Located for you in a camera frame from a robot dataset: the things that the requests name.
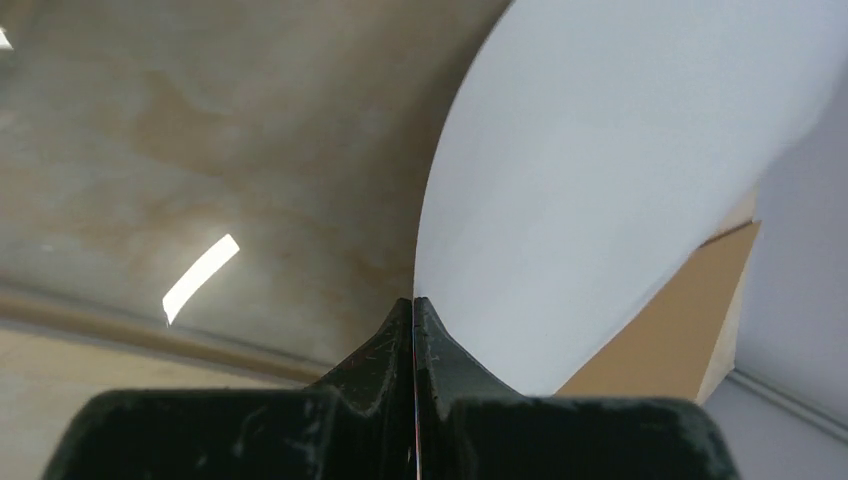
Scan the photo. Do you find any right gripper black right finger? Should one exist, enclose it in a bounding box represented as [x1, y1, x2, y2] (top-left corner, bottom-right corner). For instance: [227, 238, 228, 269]
[413, 297, 740, 479]

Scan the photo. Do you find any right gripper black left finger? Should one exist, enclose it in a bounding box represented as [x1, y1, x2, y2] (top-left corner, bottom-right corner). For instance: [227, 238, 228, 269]
[43, 299, 416, 479]

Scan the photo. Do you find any brown frame backing board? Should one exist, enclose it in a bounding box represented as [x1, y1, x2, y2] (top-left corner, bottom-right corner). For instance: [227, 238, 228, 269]
[558, 189, 760, 404]

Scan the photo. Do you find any wooden picture frame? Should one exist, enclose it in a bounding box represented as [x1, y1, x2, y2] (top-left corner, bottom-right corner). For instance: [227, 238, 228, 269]
[1, 283, 331, 383]

